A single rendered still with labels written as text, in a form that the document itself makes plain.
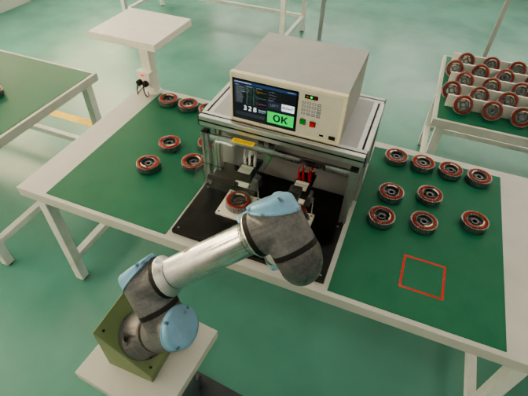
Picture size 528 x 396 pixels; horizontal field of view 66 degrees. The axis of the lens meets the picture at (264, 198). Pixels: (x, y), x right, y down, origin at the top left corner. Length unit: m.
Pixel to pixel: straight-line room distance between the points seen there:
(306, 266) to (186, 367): 0.61
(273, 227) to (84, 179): 1.28
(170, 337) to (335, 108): 0.90
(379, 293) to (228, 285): 1.09
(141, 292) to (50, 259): 1.72
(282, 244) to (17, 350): 1.84
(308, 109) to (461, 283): 0.86
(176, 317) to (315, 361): 1.22
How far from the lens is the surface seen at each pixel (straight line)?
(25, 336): 2.54
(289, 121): 1.53
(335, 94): 1.42
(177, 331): 1.13
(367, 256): 1.66
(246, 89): 1.53
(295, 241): 0.92
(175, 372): 1.39
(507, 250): 1.92
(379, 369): 2.28
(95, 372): 1.45
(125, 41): 2.13
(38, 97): 2.75
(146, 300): 1.12
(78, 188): 2.00
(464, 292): 1.69
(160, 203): 1.82
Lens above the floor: 2.02
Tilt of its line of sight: 45 degrees down
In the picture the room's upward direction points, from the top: 2 degrees clockwise
